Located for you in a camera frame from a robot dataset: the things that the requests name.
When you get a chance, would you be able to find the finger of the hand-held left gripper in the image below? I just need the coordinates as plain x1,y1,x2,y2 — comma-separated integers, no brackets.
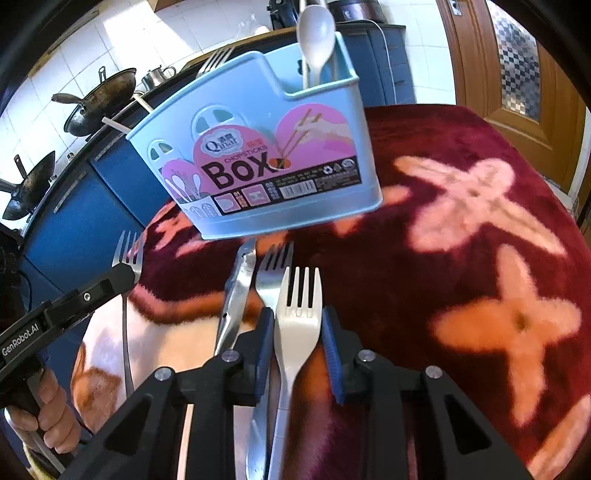
44,263,144,332

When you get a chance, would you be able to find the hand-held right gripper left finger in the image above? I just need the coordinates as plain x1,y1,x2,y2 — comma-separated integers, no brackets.
60,307,276,480

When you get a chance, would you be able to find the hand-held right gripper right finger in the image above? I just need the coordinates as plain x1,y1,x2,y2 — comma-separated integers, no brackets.
322,307,532,480

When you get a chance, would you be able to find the white plastic fork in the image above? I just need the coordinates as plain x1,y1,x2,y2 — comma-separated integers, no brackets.
268,266,324,480

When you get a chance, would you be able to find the metal fork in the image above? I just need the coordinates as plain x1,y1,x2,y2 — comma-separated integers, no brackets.
112,230,145,395
195,45,235,78
247,241,295,480

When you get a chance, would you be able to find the light blue utensil box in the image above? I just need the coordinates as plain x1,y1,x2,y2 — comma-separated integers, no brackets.
126,30,384,241

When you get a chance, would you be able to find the white plastic spoon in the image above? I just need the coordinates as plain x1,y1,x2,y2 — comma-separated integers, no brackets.
296,4,337,88

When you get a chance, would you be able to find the person's left hand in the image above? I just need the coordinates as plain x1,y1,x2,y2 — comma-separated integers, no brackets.
4,368,84,457

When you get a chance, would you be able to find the metal knife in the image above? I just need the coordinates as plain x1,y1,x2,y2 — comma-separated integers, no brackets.
213,239,258,357

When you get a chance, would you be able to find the small dark wok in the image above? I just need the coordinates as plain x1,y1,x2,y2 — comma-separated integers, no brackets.
0,154,57,221

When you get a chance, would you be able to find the red floral printed blanket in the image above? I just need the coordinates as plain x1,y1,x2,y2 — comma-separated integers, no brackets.
74,104,591,480

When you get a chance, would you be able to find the large dark wok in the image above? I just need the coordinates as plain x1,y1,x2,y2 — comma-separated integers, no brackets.
52,66,138,138

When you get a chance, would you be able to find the metal kettle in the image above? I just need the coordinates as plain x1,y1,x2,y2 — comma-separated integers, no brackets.
141,65,177,92

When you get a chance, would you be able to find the black air fryer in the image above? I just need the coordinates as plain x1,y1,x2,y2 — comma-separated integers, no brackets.
269,0,302,27

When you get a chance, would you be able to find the black cooking pot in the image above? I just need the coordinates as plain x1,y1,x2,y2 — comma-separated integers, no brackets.
327,0,387,25

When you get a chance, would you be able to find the wooden door with glass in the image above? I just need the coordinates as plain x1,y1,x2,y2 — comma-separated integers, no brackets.
435,0,591,188

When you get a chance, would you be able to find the white power cable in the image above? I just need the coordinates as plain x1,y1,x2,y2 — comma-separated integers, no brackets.
364,20,399,108

